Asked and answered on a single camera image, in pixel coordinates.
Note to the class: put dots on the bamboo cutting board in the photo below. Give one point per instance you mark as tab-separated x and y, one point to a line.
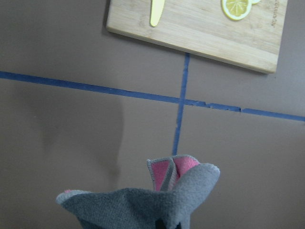
201	27

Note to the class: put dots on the grey pink cleaning cloth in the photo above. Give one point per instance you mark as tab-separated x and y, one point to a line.
180	185

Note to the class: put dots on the lemon slice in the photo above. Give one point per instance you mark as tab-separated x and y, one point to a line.
236	9

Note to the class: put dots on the yellow plastic knife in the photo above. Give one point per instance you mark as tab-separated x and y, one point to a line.
157	7

